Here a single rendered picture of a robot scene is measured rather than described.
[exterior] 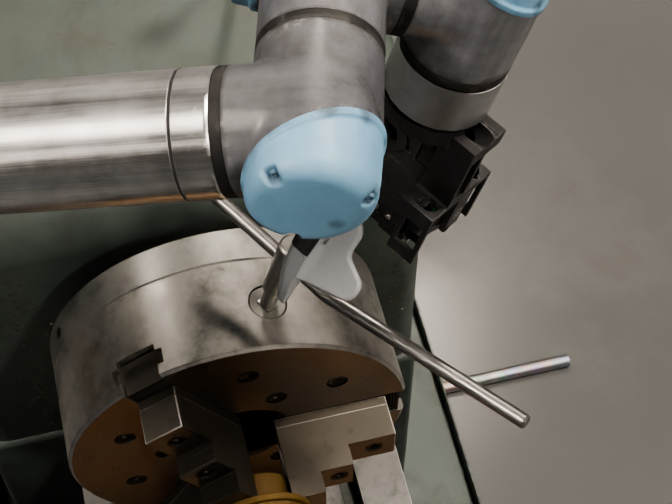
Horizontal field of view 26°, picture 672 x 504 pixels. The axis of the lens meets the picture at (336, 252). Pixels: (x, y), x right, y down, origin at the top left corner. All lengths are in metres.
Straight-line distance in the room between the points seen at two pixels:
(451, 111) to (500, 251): 1.81
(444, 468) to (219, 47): 0.77
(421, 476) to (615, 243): 0.98
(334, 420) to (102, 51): 0.40
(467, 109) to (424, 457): 1.05
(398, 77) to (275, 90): 0.17
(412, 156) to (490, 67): 0.12
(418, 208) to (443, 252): 1.74
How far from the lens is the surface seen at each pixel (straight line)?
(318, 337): 1.24
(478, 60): 0.90
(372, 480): 1.56
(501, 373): 2.59
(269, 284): 1.20
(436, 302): 2.67
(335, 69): 0.79
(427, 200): 1.00
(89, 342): 1.29
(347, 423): 1.33
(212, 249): 1.26
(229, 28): 1.39
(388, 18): 0.87
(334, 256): 1.05
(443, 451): 1.94
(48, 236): 1.31
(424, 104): 0.93
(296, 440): 1.33
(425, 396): 1.97
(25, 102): 0.82
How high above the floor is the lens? 2.30
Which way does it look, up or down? 58 degrees down
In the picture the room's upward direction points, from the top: straight up
